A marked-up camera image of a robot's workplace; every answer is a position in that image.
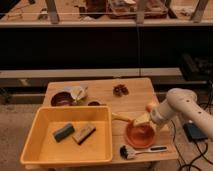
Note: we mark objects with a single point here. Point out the orange fruit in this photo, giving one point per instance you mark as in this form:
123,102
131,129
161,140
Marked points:
150,106

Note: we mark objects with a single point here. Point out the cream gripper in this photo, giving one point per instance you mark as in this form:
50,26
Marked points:
144,119

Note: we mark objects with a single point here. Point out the wooden scrub brush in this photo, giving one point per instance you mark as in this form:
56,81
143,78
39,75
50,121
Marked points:
83,133

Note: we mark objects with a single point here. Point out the crumpled white cloth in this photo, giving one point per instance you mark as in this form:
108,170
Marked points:
77,92

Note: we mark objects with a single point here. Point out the orange bowl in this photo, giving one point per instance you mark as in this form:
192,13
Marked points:
139,136

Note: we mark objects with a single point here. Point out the wooden table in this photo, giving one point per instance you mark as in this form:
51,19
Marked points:
140,93

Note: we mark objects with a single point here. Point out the black foot pedal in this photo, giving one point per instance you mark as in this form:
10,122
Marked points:
193,133

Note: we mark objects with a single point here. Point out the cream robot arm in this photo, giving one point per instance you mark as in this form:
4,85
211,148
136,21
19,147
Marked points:
177,101

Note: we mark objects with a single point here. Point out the black bristle brush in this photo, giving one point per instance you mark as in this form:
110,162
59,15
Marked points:
128,152

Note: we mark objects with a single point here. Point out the yellow plastic bin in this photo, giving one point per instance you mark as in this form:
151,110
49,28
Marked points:
42,149

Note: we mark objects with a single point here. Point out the small dark cup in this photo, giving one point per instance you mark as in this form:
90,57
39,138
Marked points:
94,103

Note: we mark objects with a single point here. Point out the yellow banana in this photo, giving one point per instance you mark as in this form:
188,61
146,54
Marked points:
119,117

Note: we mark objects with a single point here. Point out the brown pine cone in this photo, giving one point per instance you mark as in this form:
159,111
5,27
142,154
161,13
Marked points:
120,90

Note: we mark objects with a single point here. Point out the dark red bowl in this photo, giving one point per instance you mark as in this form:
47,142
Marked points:
62,99

